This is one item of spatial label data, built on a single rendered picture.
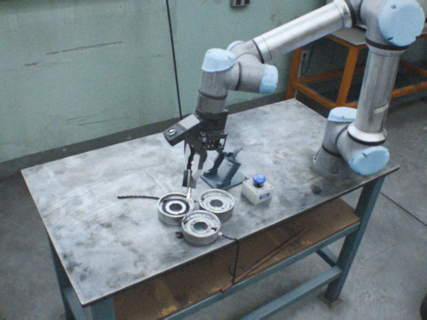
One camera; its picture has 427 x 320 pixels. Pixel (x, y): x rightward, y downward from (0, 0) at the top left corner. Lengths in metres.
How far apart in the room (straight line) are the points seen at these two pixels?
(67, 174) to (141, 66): 1.51
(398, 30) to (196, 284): 0.94
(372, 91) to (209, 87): 0.46
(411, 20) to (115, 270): 0.96
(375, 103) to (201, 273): 0.76
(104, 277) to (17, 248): 1.32
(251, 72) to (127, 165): 0.59
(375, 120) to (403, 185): 1.85
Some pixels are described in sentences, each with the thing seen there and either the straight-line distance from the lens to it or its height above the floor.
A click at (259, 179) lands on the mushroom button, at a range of 1.31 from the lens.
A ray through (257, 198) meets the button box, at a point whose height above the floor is 0.83.
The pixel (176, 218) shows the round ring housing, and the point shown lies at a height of 0.83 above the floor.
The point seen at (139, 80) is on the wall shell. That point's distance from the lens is 2.87.
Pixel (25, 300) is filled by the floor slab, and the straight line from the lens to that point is 2.16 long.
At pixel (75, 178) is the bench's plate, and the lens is 1.43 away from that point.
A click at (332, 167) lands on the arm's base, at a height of 0.85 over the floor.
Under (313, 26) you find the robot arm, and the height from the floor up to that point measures 1.32.
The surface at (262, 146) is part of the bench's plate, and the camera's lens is 1.60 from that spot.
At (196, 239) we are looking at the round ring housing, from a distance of 1.16.
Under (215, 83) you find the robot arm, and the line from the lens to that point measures 1.06.
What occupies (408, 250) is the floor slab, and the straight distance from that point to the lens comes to 2.60.
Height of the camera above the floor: 1.65
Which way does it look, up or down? 35 degrees down
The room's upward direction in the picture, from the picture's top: 5 degrees clockwise
